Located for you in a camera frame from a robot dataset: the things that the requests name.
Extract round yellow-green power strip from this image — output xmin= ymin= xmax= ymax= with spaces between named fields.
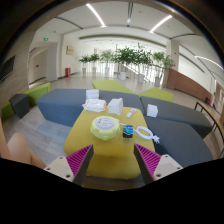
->
xmin=89 ymin=115 xmax=121 ymax=141

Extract grey angular sofa block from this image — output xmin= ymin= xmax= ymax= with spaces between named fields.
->
xmin=139 ymin=95 xmax=213 ymax=130

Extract white cube box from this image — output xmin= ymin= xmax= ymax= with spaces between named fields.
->
xmin=146 ymin=103 xmax=159 ymax=118

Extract black charger with blue label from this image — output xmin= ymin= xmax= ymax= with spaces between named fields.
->
xmin=122 ymin=124 xmax=135 ymax=139

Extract wooden bench with black frame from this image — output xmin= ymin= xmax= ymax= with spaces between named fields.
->
xmin=194 ymin=100 xmax=224 ymax=148

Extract dark grey ottoman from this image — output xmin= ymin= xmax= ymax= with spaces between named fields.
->
xmin=8 ymin=93 xmax=31 ymax=120

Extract white tissue pack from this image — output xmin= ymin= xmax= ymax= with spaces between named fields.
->
xmin=81 ymin=98 xmax=108 ymax=113

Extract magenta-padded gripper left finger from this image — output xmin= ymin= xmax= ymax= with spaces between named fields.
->
xmin=43 ymin=143 xmax=95 ymax=187

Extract long grey sofa block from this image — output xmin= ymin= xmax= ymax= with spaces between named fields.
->
xmin=35 ymin=88 xmax=146 ymax=128

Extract wide yellow-green seat block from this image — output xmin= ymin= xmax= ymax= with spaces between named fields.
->
xmin=91 ymin=79 xmax=136 ymax=95

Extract row of potted plants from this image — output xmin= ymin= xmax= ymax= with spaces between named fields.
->
xmin=78 ymin=43 xmax=175 ymax=84

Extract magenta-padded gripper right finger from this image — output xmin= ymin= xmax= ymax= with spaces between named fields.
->
xmin=133 ymin=143 xmax=184 ymax=185

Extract ceiling strip lights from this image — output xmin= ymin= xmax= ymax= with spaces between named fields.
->
xmin=85 ymin=3 xmax=218 ymax=71

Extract white house-shaped box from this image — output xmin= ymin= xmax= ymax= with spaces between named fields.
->
xmin=107 ymin=97 xmax=124 ymax=116

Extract green bench seat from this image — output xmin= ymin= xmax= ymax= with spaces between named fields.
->
xmin=0 ymin=81 xmax=52 ymax=121

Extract stacked white boxes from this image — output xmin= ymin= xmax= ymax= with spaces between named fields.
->
xmin=85 ymin=88 xmax=100 ymax=101

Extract large grey sofa block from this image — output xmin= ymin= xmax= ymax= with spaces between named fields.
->
xmin=143 ymin=115 xmax=214 ymax=168

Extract small white remote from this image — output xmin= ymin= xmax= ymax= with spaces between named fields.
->
xmin=126 ymin=107 xmax=138 ymax=118

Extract person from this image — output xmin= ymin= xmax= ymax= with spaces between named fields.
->
xmin=0 ymin=119 xmax=47 ymax=170

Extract small yellow-green seat block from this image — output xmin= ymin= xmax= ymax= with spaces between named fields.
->
xmin=137 ymin=87 xmax=175 ymax=103

